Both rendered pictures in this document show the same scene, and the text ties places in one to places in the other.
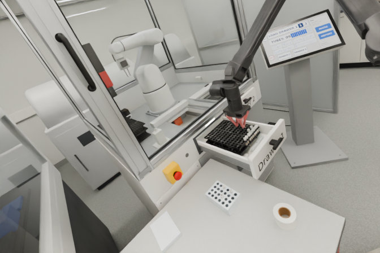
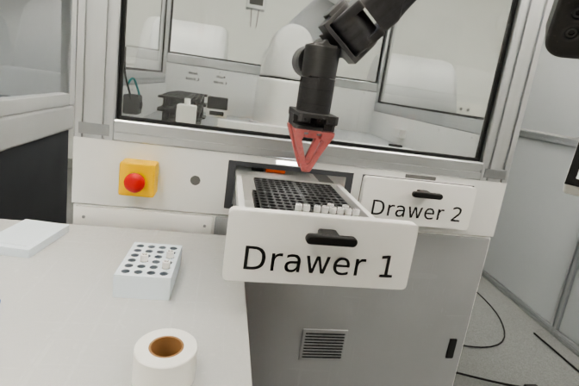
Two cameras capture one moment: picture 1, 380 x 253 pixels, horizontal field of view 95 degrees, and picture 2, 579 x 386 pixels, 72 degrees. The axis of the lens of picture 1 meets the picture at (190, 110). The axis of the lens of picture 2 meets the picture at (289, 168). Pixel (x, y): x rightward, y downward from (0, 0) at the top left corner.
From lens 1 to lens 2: 0.54 m
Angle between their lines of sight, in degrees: 26
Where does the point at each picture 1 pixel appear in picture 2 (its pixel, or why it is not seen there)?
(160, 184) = (104, 181)
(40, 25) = not seen: outside the picture
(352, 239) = not seen: outside the picture
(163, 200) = (92, 217)
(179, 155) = (178, 164)
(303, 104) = not seen: outside the picture
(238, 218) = (115, 309)
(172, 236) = (15, 245)
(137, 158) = (96, 90)
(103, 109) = not seen: outside the picture
